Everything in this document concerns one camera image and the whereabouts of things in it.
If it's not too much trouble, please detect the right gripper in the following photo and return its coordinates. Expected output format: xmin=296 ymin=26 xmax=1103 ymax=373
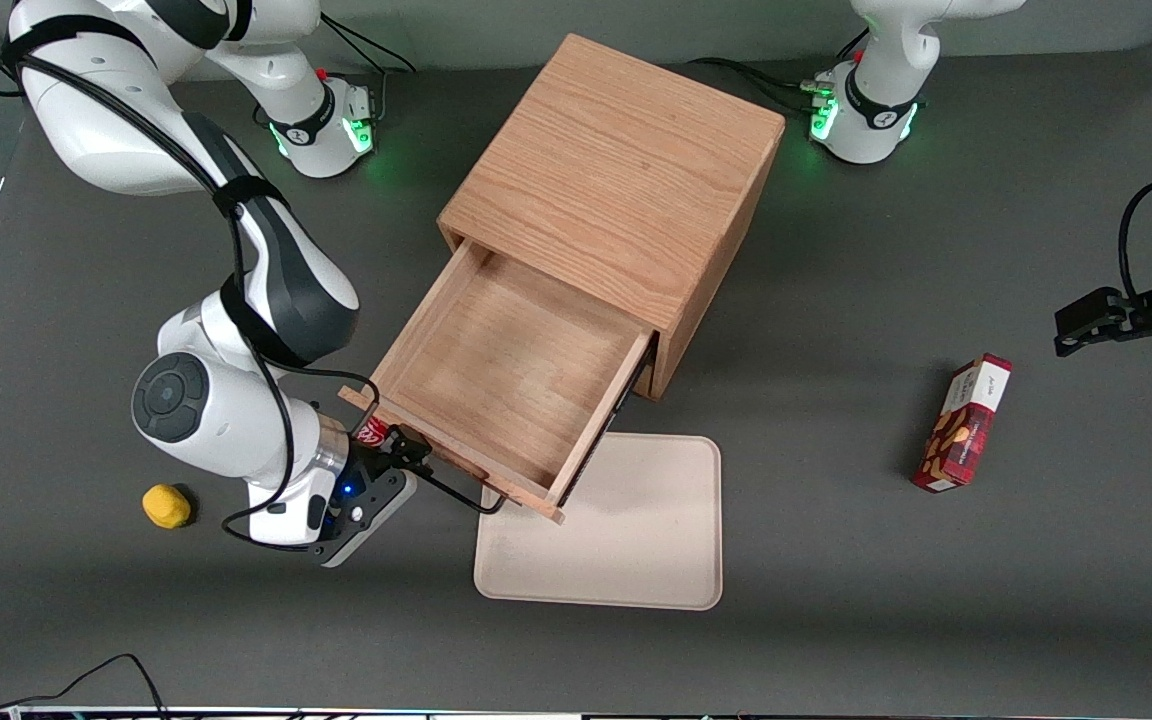
xmin=248 ymin=426 xmax=435 ymax=549

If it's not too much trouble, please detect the wooden drawer cabinet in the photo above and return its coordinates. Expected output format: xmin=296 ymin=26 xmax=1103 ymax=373
xmin=438 ymin=33 xmax=787 ymax=403

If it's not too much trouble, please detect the red snack box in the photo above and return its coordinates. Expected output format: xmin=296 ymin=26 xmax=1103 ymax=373
xmin=912 ymin=353 xmax=1014 ymax=493

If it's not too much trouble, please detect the beige plastic tray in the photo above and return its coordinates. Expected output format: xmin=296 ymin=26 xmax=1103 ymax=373
xmin=474 ymin=432 xmax=724 ymax=611

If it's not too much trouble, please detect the yellow lemon toy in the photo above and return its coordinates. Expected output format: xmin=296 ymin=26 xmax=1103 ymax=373
xmin=142 ymin=484 xmax=193 ymax=529

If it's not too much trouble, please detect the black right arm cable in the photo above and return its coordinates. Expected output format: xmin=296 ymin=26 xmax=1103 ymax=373
xmin=0 ymin=50 xmax=382 ymax=551

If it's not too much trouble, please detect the black cable at table edge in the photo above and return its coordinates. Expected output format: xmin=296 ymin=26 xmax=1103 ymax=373
xmin=0 ymin=630 xmax=173 ymax=720

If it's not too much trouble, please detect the black right base cable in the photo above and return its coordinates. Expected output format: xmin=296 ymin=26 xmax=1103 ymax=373
xmin=254 ymin=14 xmax=419 ymax=127

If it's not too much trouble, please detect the black base cable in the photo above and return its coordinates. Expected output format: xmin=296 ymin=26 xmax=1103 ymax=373
xmin=688 ymin=28 xmax=872 ymax=113
xmin=254 ymin=14 xmax=419 ymax=127

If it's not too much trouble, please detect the black left base cable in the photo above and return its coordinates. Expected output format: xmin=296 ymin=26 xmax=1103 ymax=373
xmin=688 ymin=28 xmax=872 ymax=113

